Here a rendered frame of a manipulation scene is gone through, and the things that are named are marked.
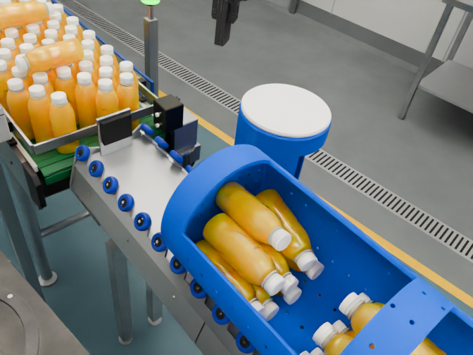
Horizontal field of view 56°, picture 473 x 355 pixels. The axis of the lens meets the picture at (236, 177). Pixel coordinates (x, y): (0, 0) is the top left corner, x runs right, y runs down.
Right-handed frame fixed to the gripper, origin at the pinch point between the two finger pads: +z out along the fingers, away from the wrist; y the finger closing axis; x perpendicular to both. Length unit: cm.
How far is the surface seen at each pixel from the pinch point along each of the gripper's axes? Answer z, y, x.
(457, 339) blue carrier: 40, 52, -12
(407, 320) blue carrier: 26, 39, -22
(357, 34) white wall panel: 131, 19, 362
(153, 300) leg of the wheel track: 127, -25, 26
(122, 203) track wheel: 52, -22, 3
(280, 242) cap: 34.4, 17.9, -8.4
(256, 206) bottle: 32.8, 11.4, -2.8
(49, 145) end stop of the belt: 52, -50, 14
